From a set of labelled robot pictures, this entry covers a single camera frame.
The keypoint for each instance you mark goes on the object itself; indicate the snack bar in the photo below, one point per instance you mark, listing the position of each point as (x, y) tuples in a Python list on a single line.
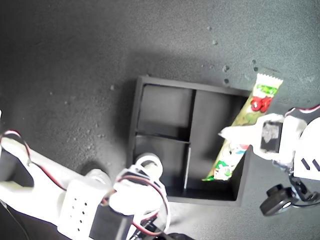
[(262, 95)]

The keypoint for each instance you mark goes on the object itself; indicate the small black camera box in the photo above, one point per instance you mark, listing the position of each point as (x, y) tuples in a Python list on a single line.
[(275, 202)]

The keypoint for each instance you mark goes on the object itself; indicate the black tray with wells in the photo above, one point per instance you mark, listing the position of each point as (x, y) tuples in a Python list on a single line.
[(243, 180)]

